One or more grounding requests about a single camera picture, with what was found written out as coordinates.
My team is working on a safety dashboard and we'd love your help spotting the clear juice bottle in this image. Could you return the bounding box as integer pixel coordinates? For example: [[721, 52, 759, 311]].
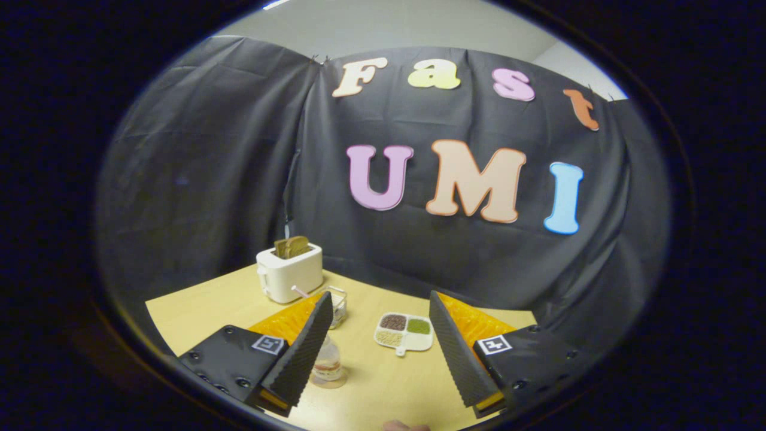
[[311, 335, 348, 389]]

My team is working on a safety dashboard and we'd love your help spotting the white toaster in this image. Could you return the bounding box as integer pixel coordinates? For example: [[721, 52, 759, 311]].
[[256, 242, 324, 304]]

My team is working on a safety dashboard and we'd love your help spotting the black backdrop cloth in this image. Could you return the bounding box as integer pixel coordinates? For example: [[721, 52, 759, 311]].
[[96, 35, 671, 360]]

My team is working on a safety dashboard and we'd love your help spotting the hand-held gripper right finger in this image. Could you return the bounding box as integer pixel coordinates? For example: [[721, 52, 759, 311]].
[[429, 291, 590, 418]]

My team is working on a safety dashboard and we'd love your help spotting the white divided plate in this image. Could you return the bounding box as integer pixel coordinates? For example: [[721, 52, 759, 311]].
[[374, 312, 434, 357]]

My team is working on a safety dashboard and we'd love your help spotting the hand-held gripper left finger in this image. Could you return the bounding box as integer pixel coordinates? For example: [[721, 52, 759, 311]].
[[178, 292, 334, 418]]

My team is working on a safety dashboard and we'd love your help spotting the wooden table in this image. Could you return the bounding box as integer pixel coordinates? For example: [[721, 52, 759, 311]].
[[145, 263, 537, 431]]

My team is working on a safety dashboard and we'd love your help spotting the clear glass cup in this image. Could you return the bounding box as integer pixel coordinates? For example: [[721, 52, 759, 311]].
[[323, 286, 348, 330]]

